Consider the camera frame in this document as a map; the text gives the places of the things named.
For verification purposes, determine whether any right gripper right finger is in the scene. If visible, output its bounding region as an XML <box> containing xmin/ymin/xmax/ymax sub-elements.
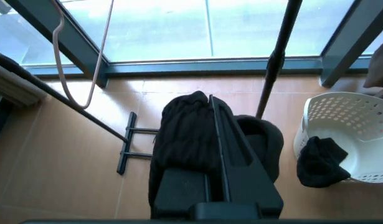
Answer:
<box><xmin>209</xmin><ymin>94</ymin><xmax>285</xmax><ymax>218</ymax></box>

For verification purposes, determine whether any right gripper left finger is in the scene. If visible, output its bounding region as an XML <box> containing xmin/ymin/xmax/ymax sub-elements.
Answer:
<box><xmin>153</xmin><ymin>168</ymin><xmax>210</xmax><ymax>218</ymax></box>

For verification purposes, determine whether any black garment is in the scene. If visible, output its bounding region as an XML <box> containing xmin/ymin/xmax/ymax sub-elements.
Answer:
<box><xmin>148</xmin><ymin>90</ymin><xmax>285</xmax><ymax>218</ymax></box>

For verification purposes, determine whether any pink clothes hanger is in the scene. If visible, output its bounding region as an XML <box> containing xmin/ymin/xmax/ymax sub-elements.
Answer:
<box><xmin>52</xmin><ymin>0</ymin><xmax>115</xmax><ymax>110</ymax></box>

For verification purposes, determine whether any heap of clothes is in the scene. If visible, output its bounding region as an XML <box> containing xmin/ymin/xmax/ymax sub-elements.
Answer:
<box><xmin>296</xmin><ymin>136</ymin><xmax>352</xmax><ymax>189</ymax></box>

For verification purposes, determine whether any black clothes rack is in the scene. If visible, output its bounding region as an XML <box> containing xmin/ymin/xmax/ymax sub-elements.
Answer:
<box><xmin>0</xmin><ymin>0</ymin><xmax>304</xmax><ymax>176</ymax></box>

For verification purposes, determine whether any white laundry basket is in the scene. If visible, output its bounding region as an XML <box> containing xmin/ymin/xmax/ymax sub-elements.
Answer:
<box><xmin>293</xmin><ymin>91</ymin><xmax>383</xmax><ymax>184</ymax></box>

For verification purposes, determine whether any brown curtain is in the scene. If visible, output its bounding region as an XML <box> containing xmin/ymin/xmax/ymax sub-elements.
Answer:
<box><xmin>0</xmin><ymin>57</ymin><xmax>49</xmax><ymax>108</ymax></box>
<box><xmin>362</xmin><ymin>37</ymin><xmax>383</xmax><ymax>100</ymax></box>

